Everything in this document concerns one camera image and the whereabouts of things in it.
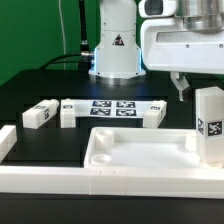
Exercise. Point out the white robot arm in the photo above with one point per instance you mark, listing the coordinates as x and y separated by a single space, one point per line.
118 56

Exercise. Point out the white U-shaped obstacle fence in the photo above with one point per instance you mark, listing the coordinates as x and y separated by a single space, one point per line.
109 180

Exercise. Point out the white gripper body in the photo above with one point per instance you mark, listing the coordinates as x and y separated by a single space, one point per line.
167 46

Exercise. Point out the white marker base plate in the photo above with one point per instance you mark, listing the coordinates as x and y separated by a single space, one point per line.
111 108

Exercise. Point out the white desk tabletop tray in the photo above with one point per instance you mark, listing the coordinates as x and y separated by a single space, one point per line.
142 147

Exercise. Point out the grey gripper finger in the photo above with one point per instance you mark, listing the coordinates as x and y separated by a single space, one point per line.
182 85

